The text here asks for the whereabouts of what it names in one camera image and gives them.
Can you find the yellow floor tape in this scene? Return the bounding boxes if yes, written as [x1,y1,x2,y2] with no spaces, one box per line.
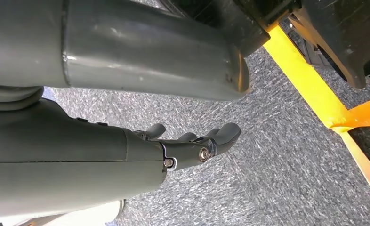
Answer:
[263,24,351,129]

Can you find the tan floor tape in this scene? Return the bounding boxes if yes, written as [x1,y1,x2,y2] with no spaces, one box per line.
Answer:
[341,129,370,210]

